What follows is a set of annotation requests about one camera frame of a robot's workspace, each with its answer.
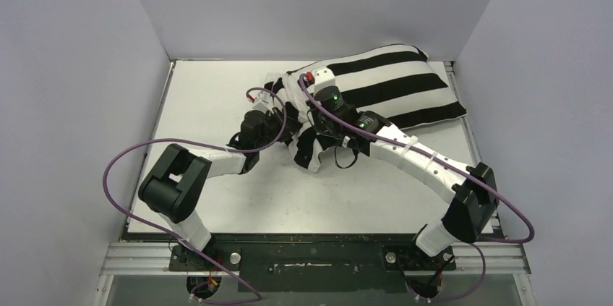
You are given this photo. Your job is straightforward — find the black white striped pillowcase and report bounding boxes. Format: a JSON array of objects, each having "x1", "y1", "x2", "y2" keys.
[{"x1": 264, "y1": 44, "x2": 467, "y2": 173}]

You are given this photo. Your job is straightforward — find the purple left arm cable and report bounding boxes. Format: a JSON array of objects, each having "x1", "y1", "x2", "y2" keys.
[{"x1": 101, "y1": 87, "x2": 291, "y2": 306}]

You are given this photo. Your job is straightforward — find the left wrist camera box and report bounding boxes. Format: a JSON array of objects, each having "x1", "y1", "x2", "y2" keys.
[{"x1": 247, "y1": 88, "x2": 275, "y2": 112}]

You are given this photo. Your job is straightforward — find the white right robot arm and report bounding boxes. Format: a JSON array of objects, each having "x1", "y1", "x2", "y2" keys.
[{"x1": 304, "y1": 86, "x2": 499, "y2": 268}]

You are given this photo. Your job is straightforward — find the black metal base rail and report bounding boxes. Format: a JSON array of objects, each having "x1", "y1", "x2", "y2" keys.
[{"x1": 93, "y1": 234, "x2": 536, "y2": 305}]

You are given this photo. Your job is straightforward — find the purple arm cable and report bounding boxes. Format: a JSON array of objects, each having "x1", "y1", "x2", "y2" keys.
[
  {"x1": 296, "y1": 74, "x2": 536, "y2": 245},
  {"x1": 101, "y1": 87, "x2": 291, "y2": 306}
]

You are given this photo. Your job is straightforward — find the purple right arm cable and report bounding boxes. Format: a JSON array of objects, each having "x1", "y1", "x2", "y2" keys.
[{"x1": 296, "y1": 74, "x2": 536, "y2": 245}]

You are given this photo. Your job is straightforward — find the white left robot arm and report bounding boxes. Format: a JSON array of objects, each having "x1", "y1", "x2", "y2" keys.
[{"x1": 138, "y1": 109, "x2": 301, "y2": 270}]

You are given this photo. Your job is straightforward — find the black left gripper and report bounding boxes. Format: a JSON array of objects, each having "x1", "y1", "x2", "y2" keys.
[{"x1": 256, "y1": 107, "x2": 304, "y2": 151}]

